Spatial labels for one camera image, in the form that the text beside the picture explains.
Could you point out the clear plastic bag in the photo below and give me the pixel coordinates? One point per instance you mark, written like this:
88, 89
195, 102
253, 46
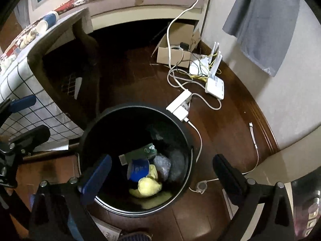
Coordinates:
161, 165

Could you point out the green carton box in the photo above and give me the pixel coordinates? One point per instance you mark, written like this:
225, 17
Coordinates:
140, 153

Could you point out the blue white paper cup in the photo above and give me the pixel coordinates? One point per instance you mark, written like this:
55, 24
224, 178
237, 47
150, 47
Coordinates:
47, 21

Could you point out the dark wooden table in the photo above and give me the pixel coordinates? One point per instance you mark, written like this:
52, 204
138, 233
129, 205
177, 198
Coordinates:
85, 42

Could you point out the white bed with red headboard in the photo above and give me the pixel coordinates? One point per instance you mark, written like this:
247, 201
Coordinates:
150, 12

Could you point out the black power adapter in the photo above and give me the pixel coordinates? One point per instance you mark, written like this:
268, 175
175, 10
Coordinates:
184, 46

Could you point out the black plastic bucket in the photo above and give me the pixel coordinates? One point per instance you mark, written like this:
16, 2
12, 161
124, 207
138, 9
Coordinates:
112, 125

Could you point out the blue white booklet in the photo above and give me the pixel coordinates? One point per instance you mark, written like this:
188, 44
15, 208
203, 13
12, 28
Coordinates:
107, 233

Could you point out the tied grey curtain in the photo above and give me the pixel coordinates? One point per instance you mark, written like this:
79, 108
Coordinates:
263, 25

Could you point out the brown cardboard box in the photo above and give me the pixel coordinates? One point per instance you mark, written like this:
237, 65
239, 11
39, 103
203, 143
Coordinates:
163, 55

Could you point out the beige paper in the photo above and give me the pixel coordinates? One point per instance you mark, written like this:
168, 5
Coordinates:
30, 37

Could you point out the white tissue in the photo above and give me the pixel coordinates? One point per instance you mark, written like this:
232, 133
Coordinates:
7, 63

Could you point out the flat white router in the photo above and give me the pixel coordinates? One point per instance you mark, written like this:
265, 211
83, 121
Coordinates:
215, 87

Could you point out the upright white router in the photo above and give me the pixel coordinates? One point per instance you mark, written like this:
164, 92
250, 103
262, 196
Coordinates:
198, 67

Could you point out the white plug-in charger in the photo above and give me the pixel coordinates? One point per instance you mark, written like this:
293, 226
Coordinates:
180, 113

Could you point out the blue striped shoe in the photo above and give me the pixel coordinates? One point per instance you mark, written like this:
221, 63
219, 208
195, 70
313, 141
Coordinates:
135, 236

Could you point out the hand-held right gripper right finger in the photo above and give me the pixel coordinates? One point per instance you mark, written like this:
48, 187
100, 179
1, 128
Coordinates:
227, 178

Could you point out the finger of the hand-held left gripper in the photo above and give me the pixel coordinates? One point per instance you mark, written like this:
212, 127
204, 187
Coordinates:
32, 135
23, 104

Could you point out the yellow cloth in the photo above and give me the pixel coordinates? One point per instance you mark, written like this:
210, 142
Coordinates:
148, 187

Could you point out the white power strip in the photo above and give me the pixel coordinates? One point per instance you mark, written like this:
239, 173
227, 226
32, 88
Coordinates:
179, 99

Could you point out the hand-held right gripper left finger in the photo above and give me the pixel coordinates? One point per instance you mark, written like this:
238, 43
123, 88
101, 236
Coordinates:
97, 178

